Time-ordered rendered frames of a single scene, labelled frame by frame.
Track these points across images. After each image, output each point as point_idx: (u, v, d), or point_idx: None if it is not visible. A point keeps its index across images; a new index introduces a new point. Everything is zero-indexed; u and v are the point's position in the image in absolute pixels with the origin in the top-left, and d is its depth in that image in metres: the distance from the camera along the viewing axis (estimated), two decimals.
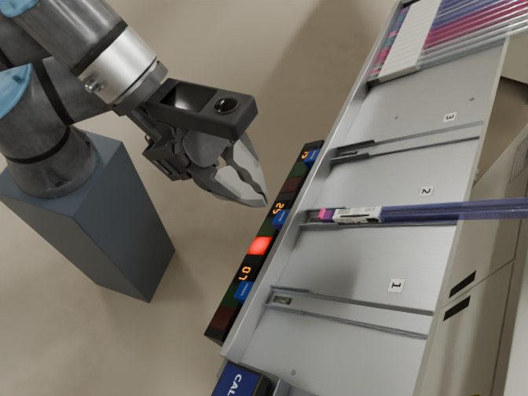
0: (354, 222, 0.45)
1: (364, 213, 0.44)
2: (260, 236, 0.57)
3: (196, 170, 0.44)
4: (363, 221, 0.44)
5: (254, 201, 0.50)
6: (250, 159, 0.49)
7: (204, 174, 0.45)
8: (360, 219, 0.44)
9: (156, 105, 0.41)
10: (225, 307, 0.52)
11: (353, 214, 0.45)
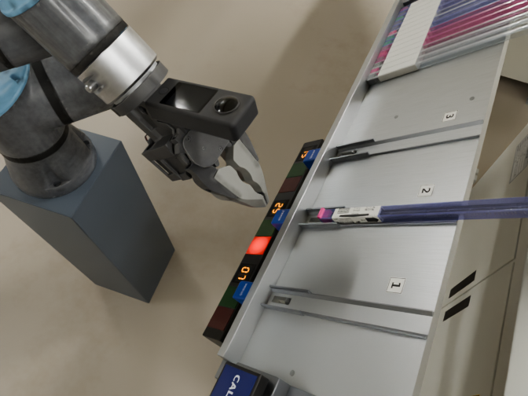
0: (353, 222, 0.45)
1: (363, 212, 0.43)
2: (259, 236, 0.57)
3: (196, 170, 0.44)
4: (362, 221, 0.44)
5: (254, 201, 0.50)
6: (250, 159, 0.49)
7: (204, 174, 0.45)
8: (359, 218, 0.44)
9: (156, 105, 0.41)
10: (224, 307, 0.52)
11: (352, 214, 0.44)
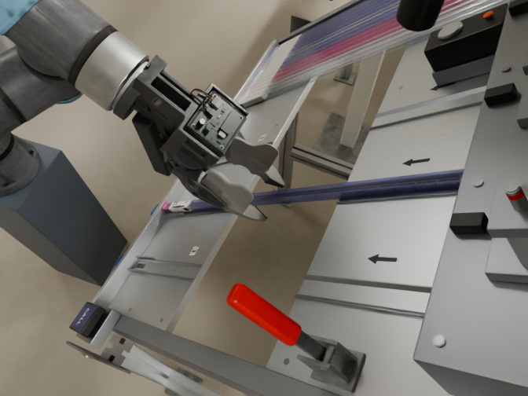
0: (180, 211, 0.66)
1: (182, 204, 0.65)
2: None
3: None
4: (183, 210, 0.65)
5: (265, 171, 0.53)
6: (218, 196, 0.49)
7: None
8: (180, 208, 0.65)
9: None
10: None
11: (177, 205, 0.66)
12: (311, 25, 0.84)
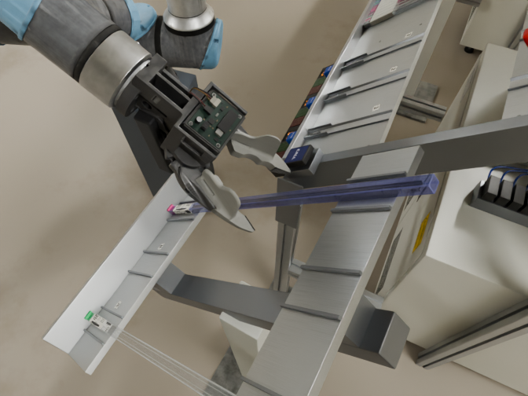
0: (182, 214, 0.70)
1: (185, 207, 0.68)
2: (297, 117, 0.94)
3: None
4: (185, 213, 0.69)
5: (270, 159, 0.53)
6: (210, 199, 0.48)
7: None
8: (183, 210, 0.68)
9: None
10: (278, 152, 0.88)
11: (181, 208, 0.69)
12: None
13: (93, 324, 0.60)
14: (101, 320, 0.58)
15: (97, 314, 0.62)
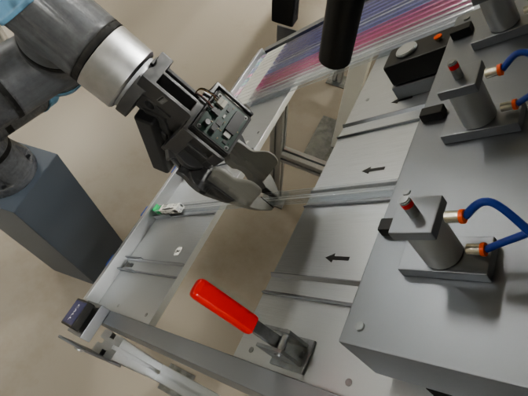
0: None
1: None
2: None
3: None
4: None
5: (262, 180, 0.52)
6: (223, 191, 0.49)
7: None
8: None
9: None
10: None
11: None
12: (295, 35, 0.88)
13: (166, 209, 0.69)
14: (174, 204, 0.68)
15: (165, 204, 0.71)
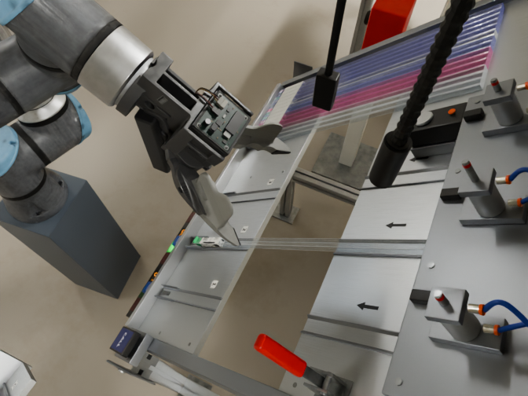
0: None
1: None
2: (168, 251, 0.87)
3: None
4: None
5: (269, 143, 0.54)
6: (201, 203, 0.47)
7: None
8: None
9: None
10: (140, 298, 0.82)
11: None
12: (312, 74, 0.94)
13: (207, 243, 0.74)
14: (215, 239, 0.73)
15: (205, 237, 0.76)
